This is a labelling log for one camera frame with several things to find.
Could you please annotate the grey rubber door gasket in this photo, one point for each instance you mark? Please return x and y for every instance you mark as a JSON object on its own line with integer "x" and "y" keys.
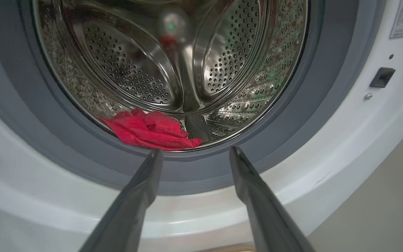
{"x": 47, "y": 133}

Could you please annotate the stainless steel washer drum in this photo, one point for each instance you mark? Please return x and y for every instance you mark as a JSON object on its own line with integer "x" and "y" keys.
{"x": 128, "y": 70}

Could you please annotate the small red cloth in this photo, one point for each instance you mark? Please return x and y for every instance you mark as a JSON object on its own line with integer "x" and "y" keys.
{"x": 145, "y": 131}

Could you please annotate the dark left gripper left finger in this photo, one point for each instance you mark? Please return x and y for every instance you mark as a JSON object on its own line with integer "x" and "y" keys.
{"x": 128, "y": 217}

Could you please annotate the white front-load washing machine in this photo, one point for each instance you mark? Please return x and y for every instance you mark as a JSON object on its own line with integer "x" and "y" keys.
{"x": 345, "y": 140}

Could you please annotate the small silver screw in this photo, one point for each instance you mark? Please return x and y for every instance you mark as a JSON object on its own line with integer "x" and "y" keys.
{"x": 368, "y": 96}

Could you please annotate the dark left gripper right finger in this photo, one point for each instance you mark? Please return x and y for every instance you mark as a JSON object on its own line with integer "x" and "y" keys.
{"x": 268, "y": 220}

